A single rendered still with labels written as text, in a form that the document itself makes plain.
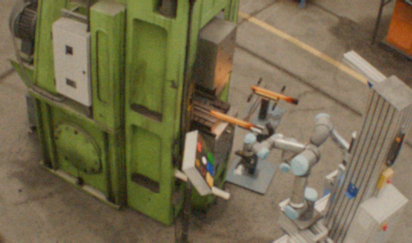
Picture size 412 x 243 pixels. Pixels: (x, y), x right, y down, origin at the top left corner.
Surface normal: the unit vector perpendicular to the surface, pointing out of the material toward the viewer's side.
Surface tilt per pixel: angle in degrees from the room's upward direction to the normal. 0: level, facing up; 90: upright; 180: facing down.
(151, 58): 89
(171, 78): 89
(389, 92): 0
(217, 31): 0
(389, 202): 0
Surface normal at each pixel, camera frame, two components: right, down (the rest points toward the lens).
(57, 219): 0.08, -0.74
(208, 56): -0.47, 0.57
